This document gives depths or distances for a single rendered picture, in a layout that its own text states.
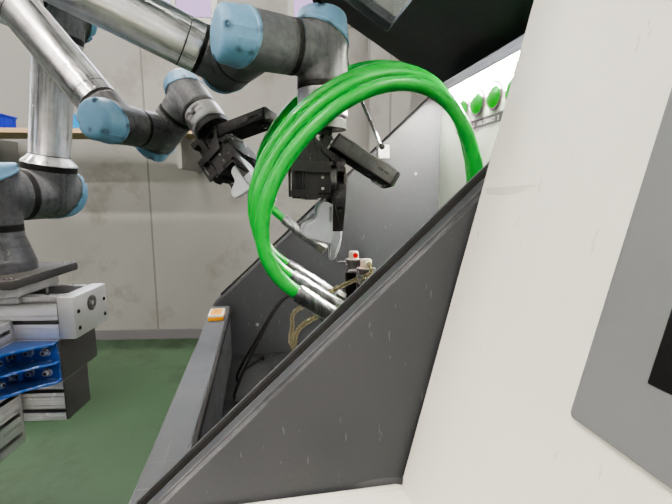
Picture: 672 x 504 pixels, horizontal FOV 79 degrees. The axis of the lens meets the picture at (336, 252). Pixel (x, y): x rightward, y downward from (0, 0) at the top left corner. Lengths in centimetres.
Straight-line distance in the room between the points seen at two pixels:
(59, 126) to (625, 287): 113
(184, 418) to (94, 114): 54
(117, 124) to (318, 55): 39
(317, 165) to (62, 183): 72
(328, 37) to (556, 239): 47
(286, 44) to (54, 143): 71
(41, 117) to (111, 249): 266
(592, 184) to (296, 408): 24
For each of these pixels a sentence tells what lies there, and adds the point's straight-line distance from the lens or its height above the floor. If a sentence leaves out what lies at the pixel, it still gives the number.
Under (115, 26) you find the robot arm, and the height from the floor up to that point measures 143.
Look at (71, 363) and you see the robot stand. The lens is 109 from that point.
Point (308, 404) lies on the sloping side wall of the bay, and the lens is 33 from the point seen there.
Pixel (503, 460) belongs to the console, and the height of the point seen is 106.
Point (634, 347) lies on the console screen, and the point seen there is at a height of 115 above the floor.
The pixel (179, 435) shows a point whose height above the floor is 95.
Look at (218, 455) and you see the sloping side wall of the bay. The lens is 34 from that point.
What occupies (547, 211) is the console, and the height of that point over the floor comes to 120.
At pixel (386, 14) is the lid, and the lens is 101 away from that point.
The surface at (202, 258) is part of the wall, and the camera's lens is 353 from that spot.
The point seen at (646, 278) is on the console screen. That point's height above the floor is 117.
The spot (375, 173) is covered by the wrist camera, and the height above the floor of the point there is 123.
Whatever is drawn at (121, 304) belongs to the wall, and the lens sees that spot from 384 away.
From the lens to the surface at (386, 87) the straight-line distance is 42.
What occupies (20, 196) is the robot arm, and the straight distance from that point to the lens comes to 112.
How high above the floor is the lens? 121
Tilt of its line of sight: 8 degrees down
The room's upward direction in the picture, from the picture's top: straight up
